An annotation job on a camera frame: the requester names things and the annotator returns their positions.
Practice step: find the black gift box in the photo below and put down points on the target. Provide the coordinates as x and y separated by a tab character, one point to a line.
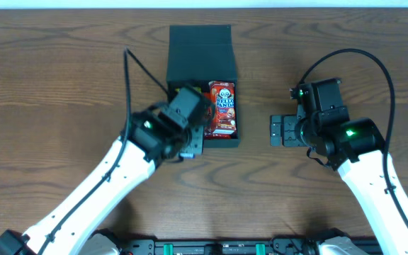
198	55

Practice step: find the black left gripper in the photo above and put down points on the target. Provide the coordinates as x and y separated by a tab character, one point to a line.
195	140

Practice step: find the red Hacks candy bag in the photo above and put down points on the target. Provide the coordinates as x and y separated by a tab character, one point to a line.
211	120

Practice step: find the yellow Mentos candy bottle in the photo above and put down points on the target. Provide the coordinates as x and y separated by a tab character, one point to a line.
186	90

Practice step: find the black rail with green clips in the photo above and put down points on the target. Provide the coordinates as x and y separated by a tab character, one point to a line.
105	242

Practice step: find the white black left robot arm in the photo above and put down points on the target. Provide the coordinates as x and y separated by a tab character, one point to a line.
147	139

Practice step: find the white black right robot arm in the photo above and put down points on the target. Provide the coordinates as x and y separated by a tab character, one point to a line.
355	149

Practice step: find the red Hello Panda pack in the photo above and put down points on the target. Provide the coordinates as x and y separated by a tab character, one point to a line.
223	124

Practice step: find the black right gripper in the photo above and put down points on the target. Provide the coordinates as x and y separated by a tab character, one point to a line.
284	131

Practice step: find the blue white small box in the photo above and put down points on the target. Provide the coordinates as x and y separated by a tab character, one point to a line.
187	155

